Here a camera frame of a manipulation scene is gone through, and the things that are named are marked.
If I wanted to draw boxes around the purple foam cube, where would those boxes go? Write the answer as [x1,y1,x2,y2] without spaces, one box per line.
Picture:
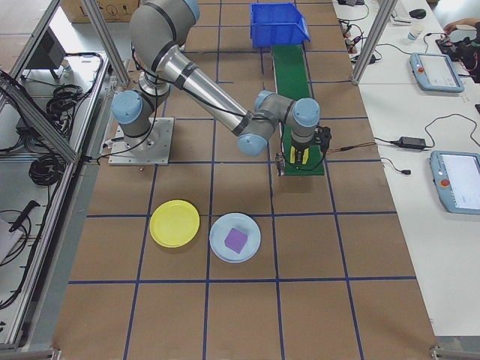
[223,227,250,254]

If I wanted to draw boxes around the light blue round plate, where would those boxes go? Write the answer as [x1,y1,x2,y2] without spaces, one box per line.
[208,211,262,265]

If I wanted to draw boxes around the yellow round plate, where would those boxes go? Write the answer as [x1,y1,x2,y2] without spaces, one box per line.
[149,199,202,249]

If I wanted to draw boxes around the green conveyor belt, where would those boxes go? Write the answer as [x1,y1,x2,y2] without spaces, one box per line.
[271,43,326,179]

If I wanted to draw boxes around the blue plastic storage bin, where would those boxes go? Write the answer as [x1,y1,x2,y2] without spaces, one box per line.
[249,2,312,50]

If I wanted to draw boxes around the light blue teach pendant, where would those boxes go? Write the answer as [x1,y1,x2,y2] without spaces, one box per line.
[409,52,467,95]
[429,150,480,216]

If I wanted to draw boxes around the white keyboard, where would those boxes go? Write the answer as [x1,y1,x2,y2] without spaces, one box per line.
[391,0,413,24]

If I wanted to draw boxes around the black electronic device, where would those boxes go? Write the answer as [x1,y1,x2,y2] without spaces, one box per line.
[436,31,480,83]

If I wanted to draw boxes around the brown cardboard box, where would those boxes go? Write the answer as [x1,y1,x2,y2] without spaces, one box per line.
[61,0,143,24]

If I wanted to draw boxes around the black monitor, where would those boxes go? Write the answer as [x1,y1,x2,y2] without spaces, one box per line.
[25,26,68,73]

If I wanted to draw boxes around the black handheld tool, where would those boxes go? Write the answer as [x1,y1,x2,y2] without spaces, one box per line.
[7,199,41,233]

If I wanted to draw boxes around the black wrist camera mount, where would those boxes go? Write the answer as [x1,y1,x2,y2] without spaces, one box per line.
[316,126,334,155]

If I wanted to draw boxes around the red conveyor power wire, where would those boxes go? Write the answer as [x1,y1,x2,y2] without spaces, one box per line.
[325,142,377,155]

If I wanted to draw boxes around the black cable with plug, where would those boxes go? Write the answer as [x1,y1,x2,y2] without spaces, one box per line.
[380,156,413,176]

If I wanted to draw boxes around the aluminium extrusion post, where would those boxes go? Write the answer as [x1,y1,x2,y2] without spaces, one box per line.
[351,0,399,86]

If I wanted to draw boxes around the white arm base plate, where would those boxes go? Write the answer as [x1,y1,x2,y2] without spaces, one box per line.
[108,117,176,167]

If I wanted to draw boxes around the black coiled cable bundle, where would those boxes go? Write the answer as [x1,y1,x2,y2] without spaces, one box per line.
[28,154,65,188]
[46,84,91,122]

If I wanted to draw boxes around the metal V-shaped frame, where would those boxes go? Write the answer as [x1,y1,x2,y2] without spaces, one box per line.
[0,0,131,352]

